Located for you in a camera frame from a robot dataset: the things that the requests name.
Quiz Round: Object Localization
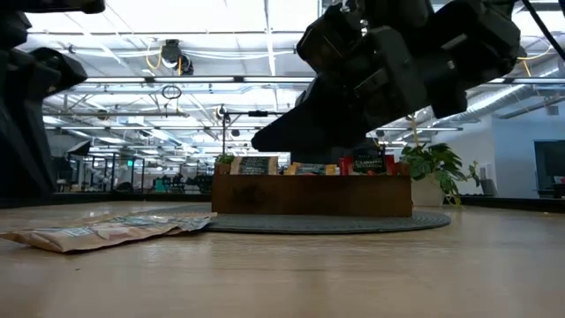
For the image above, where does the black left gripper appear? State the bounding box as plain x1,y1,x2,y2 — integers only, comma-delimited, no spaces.
0,0,107,201

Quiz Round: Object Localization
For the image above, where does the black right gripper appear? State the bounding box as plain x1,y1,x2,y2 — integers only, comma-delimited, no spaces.
250,0,469,155

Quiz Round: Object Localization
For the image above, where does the red tea packet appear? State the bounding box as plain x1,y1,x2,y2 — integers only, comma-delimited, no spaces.
338,152,397,177

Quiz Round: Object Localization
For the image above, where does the orange tea packet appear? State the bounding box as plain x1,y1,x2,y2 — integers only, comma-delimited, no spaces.
283,162,337,177

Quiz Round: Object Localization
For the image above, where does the wooden three-compartment tray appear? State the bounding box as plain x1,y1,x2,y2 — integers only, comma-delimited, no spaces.
211,162,414,218

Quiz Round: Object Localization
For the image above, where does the green potted plant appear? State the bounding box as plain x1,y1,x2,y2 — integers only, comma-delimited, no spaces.
399,141,482,208

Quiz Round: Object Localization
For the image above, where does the round grey woven mat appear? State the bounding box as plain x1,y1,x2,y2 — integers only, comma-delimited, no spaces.
145,203,453,235

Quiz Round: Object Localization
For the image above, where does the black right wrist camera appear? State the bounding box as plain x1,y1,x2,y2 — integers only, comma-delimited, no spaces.
295,7,370,77

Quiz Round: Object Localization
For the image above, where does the black background rig frame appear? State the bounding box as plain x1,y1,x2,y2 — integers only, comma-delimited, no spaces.
222,109,294,155

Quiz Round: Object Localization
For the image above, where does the black aluminium table frame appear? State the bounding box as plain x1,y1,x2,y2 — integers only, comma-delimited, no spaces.
0,190,565,214

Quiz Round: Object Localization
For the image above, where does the hanging coiled black cable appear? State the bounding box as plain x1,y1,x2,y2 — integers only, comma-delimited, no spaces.
161,84,183,101

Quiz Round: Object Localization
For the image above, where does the ceiling cable reel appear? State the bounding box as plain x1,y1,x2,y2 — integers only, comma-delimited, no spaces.
159,38,195,77

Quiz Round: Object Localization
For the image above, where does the black wall screen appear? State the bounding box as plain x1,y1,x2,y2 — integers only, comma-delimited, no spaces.
533,140,565,178

